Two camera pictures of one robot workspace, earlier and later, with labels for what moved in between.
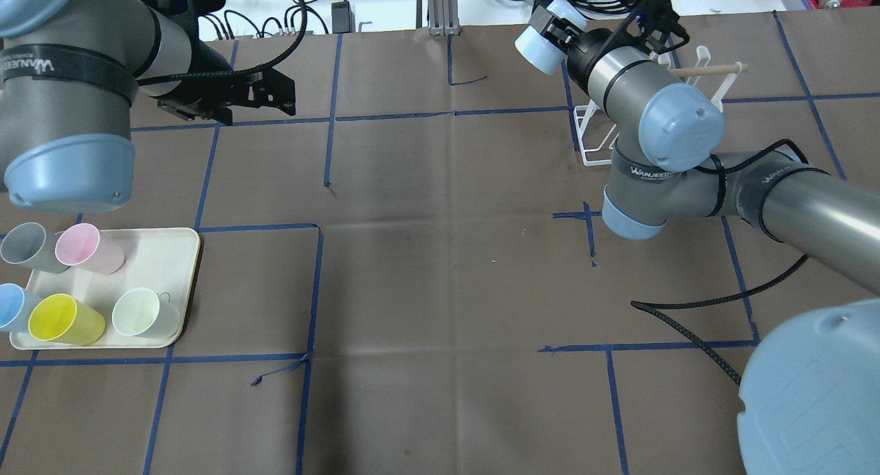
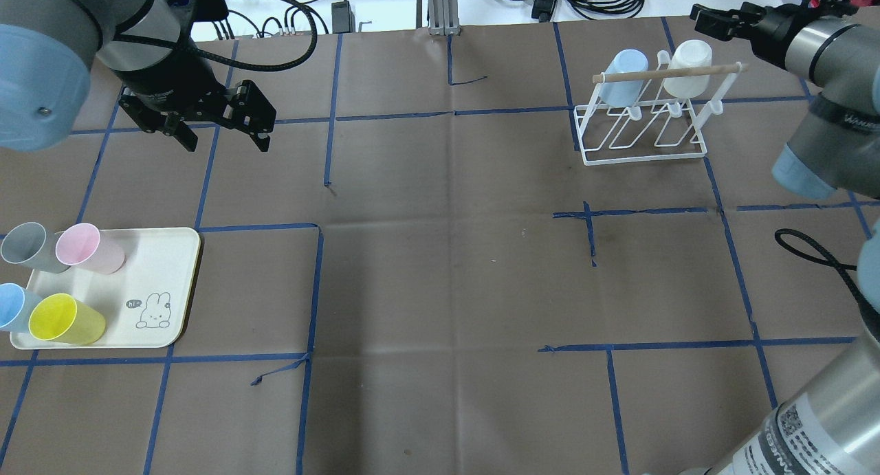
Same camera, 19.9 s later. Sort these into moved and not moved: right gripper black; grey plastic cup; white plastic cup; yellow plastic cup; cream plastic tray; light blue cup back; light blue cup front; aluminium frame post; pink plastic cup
Moved: right gripper black; light blue cup front; white plastic cup
Not moved: cream plastic tray; light blue cup back; yellow plastic cup; aluminium frame post; pink plastic cup; grey plastic cup
